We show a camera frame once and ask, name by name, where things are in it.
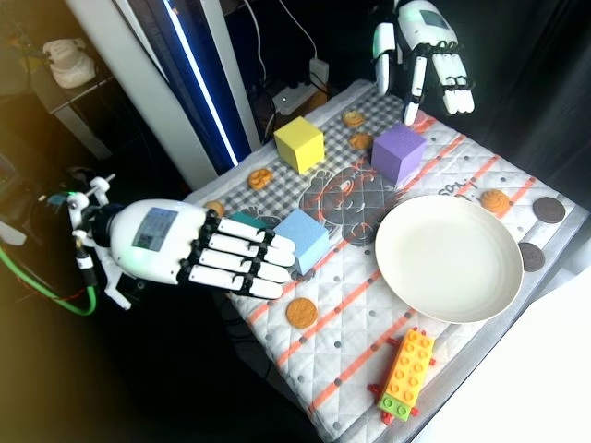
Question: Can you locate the white cable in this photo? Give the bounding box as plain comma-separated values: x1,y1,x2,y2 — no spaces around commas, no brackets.
271,0,320,61
242,0,270,84

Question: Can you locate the cream round plate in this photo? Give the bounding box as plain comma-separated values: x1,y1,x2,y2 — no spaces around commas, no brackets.
374,194,525,325

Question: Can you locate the crumpled white cloth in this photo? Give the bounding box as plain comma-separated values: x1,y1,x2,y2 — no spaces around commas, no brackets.
42,38,97,90

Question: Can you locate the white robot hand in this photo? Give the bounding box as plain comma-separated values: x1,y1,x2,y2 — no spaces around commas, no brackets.
371,0,476,126
106,198,297,301

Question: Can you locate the blue lit panel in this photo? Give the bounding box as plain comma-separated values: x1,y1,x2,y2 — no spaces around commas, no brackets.
124,0,262,170

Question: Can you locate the white plug adapter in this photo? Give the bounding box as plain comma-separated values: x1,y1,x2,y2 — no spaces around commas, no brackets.
308,57,331,87

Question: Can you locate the white pillar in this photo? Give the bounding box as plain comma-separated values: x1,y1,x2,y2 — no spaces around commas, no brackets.
64,0,219,190

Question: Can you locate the grey quilt with bear print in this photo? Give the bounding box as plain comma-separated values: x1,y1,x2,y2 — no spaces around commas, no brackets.
184,78,585,443

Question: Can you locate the light blue foam cube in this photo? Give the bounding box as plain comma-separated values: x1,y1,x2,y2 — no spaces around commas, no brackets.
273,208,331,277

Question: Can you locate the grey shelf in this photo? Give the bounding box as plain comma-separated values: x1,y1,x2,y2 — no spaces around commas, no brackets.
27,73,119,161

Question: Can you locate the flat round orange toy cookie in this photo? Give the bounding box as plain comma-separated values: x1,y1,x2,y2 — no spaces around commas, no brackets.
285,297,318,329

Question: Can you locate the white power strip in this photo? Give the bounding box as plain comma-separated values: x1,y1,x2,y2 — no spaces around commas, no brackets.
271,85,316,115

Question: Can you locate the orange and green brick toy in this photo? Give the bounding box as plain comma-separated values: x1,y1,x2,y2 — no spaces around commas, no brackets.
368,327,438,425

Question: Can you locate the dark brown round toy cookie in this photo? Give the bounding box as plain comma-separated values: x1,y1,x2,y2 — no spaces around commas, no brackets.
517,242,547,272
532,197,566,224

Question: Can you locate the green cable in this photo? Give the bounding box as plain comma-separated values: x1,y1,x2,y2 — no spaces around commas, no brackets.
0,246,101,317

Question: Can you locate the yellow foam cube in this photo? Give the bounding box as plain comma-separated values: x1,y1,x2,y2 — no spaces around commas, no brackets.
273,115,326,175

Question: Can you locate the purple foam cube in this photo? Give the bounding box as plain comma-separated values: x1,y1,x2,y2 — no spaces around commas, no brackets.
371,122,428,186

